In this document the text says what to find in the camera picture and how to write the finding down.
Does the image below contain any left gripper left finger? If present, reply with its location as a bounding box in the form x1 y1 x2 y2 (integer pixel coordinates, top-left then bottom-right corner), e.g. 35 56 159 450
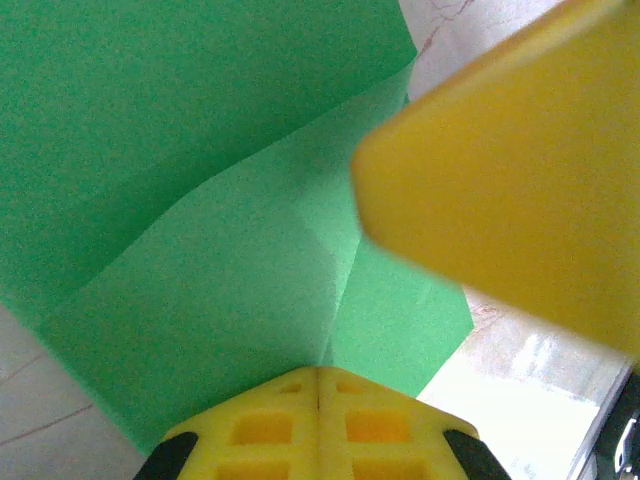
133 366 320 480

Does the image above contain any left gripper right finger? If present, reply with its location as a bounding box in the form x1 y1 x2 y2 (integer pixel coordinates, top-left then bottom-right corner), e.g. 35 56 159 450
318 366 512 480

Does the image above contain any green paper sheet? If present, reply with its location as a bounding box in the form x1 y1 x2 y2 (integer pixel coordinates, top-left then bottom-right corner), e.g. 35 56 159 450
0 0 475 456

